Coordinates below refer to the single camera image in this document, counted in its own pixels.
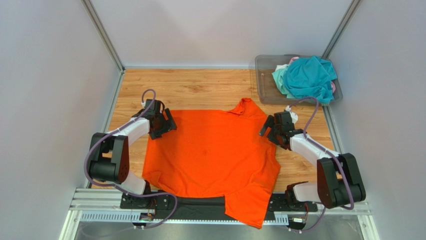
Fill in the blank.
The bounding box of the clear plastic bin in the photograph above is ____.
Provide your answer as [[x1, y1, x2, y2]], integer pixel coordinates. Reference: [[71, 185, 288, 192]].
[[254, 54, 344, 107]]

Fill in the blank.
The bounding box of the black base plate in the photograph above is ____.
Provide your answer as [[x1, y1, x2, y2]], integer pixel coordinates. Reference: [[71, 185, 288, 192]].
[[119, 193, 318, 221]]

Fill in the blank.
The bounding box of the pink garment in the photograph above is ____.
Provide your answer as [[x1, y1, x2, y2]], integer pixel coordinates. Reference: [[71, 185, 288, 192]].
[[288, 56, 300, 65]]

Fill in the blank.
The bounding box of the aluminium frame rail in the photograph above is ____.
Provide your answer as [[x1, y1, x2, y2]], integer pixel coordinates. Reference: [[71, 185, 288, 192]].
[[59, 188, 380, 240]]

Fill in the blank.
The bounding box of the mint green t shirt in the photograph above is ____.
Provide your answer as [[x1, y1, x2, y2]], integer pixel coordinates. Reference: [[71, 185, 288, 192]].
[[272, 64, 295, 99]]

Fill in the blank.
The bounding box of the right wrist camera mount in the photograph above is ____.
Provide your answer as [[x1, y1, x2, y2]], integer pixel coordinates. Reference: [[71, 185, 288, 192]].
[[285, 105, 299, 124]]

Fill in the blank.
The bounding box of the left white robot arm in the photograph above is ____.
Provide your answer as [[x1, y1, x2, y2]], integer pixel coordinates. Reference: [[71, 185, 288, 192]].
[[84, 99, 177, 196]]

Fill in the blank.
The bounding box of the orange t shirt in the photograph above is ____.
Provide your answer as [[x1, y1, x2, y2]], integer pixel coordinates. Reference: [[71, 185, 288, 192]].
[[142, 98, 281, 229]]

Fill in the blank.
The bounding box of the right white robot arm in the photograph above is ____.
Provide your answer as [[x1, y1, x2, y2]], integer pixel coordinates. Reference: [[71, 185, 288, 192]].
[[259, 110, 367, 210]]

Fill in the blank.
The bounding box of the teal t shirt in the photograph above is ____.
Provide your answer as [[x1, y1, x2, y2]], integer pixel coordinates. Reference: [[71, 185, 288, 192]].
[[283, 55, 338, 104]]

